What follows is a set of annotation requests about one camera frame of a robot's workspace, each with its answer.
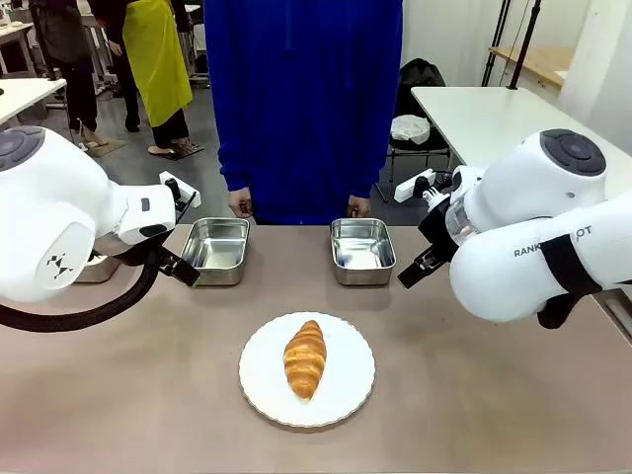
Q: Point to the brown floor mat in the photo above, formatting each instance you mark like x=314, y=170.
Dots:
x=104, y=146

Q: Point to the person's right hand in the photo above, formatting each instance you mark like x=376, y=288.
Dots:
x=242, y=203

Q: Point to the white scalloped plate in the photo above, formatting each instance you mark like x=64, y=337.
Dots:
x=345, y=375

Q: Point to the black chair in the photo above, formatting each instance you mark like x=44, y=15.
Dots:
x=419, y=84

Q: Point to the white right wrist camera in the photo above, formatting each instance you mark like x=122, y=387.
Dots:
x=414, y=183

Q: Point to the light wooden board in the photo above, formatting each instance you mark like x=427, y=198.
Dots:
x=538, y=61

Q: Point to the black tripod stand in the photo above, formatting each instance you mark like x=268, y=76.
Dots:
x=518, y=44

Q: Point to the person's left hand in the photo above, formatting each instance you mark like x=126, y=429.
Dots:
x=358, y=206

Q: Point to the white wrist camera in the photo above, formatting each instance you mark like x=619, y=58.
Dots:
x=183, y=192
x=414, y=183

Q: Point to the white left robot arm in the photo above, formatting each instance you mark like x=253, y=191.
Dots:
x=59, y=207

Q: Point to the rectangular steel container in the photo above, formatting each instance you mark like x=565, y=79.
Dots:
x=363, y=249
x=99, y=269
x=217, y=249

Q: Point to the small white table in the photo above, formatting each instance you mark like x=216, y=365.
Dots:
x=24, y=96

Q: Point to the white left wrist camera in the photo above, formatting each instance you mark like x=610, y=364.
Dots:
x=183, y=192

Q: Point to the person in blue hoodie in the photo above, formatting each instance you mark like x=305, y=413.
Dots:
x=301, y=108

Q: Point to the large white table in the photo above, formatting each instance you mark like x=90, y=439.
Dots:
x=494, y=123

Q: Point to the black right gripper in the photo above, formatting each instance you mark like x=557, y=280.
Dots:
x=438, y=232

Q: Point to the white crumpled cloth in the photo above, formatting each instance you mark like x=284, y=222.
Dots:
x=410, y=129

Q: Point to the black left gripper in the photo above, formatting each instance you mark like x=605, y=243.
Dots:
x=157, y=258

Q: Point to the person in yellow apron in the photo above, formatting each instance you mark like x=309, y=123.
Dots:
x=158, y=64

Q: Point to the golden croissant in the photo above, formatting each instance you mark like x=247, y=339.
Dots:
x=305, y=360

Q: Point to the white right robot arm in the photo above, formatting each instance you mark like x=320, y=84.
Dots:
x=538, y=197

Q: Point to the person in dark clothes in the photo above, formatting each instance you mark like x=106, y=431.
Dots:
x=74, y=54

